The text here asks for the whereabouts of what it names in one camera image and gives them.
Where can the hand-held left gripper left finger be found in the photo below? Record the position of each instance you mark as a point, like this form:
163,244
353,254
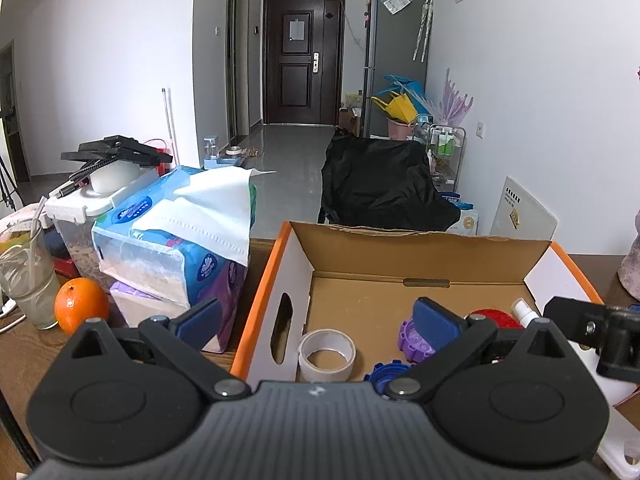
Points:
200,322

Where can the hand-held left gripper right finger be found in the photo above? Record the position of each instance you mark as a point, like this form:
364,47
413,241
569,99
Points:
437,325

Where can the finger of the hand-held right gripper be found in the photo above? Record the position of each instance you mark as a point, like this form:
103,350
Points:
575,320

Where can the purple gear-shaped lid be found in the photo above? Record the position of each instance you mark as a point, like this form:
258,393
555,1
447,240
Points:
407,342

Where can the green spray bottle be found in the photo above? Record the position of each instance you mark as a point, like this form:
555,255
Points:
525,311

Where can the red white round lid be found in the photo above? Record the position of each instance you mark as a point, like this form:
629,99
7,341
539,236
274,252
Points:
495,319

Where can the blue gear-shaped lid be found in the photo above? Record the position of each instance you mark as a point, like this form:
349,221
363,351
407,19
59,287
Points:
380,375

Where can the orange-rimmed cardboard box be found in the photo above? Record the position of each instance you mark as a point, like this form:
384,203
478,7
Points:
400,255

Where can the white plastic case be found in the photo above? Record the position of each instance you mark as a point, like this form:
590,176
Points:
620,430

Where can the white tape roll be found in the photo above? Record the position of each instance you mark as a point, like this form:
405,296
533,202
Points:
305,360

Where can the purple tissue pack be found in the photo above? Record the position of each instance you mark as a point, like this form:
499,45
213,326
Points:
145,310

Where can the pink textured vase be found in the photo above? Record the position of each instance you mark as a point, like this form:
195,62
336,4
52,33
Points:
631,270

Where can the blue tissue pack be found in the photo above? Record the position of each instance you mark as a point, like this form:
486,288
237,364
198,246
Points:
150,255

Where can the white box with blue print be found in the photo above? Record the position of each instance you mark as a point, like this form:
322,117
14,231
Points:
467,222

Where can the white leaning panel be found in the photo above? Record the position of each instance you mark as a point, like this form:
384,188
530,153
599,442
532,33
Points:
522,212

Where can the orange fruit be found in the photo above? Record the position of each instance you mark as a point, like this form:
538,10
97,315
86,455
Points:
80,305

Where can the red flat box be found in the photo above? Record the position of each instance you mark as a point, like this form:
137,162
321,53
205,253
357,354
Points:
64,267

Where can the clear container with white lid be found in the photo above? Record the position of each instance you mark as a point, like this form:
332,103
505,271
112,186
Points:
75,240

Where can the black cloth-covered chair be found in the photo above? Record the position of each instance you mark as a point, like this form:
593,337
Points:
380,185

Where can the white round object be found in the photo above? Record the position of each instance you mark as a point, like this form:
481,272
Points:
115,177

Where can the pet water dispenser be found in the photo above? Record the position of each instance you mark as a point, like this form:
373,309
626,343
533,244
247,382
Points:
211,152

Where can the clear drinking glass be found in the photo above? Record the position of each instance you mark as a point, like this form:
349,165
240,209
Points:
30,290

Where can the pet food bowl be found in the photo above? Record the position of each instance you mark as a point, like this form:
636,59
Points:
235,152

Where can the metal cart with bottles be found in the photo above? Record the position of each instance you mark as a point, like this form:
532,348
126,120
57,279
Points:
446,147

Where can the red container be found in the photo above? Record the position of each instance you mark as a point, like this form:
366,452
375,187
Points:
161,149

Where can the white drinking straw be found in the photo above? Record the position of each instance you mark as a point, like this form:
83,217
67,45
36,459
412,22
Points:
35,225

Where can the pink bucket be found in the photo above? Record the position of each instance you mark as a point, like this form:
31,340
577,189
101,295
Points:
400,129

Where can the white mop pole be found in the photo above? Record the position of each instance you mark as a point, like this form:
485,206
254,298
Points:
169,125

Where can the yellow bag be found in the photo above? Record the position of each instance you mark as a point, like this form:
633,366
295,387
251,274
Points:
397,107

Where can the purple fairy wings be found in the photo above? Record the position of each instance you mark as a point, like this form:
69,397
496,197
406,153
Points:
456,102

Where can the brown cardboard carton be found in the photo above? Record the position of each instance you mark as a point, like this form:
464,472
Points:
350,117

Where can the dark brown door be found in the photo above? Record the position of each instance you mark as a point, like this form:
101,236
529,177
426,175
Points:
295,90

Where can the grey refrigerator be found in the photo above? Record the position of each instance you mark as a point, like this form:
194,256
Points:
395,50

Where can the white folded umbrella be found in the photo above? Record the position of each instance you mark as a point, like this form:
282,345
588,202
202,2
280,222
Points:
424,25

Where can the white paper notice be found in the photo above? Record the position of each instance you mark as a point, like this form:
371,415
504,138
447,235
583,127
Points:
297,30

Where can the clear plastic bag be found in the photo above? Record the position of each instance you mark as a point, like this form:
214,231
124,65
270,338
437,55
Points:
396,2

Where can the white wall socket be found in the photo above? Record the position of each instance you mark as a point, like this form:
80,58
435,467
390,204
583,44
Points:
481,129

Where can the grey door frame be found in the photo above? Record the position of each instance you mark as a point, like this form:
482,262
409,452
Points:
242,60

